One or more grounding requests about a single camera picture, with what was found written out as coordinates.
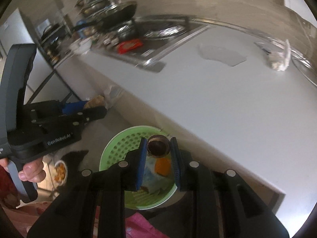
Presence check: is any brown round cup trash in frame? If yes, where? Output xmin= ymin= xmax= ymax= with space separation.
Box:
xmin=147 ymin=135 xmax=170 ymax=158

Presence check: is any red snack packet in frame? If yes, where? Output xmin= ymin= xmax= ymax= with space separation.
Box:
xmin=117 ymin=39 xmax=143 ymax=54

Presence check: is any green plastic trash basket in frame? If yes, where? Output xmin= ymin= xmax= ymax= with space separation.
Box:
xmin=99 ymin=125 xmax=177 ymax=211

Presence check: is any person's left hand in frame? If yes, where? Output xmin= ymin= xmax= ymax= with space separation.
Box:
xmin=0 ymin=157 xmax=47 ymax=183

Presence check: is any clear flat plastic sheet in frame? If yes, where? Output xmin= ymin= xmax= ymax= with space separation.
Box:
xmin=198 ymin=44 xmax=247 ymax=67

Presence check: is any steel gas stove top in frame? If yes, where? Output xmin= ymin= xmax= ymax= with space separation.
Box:
xmin=93 ymin=14 xmax=210 ymax=73

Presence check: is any metal dish rack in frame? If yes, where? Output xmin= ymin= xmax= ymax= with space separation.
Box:
xmin=75 ymin=0 xmax=115 ymax=18

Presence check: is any foil lined gas burner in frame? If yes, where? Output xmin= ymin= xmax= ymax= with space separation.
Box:
xmin=143 ymin=22 xmax=187 ymax=40

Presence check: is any black frying pan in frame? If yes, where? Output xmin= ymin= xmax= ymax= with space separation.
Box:
xmin=72 ymin=1 xmax=137 ymax=32

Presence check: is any crumpled white tissue wrapper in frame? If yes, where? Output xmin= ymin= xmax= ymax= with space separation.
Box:
xmin=254 ymin=39 xmax=291 ymax=71

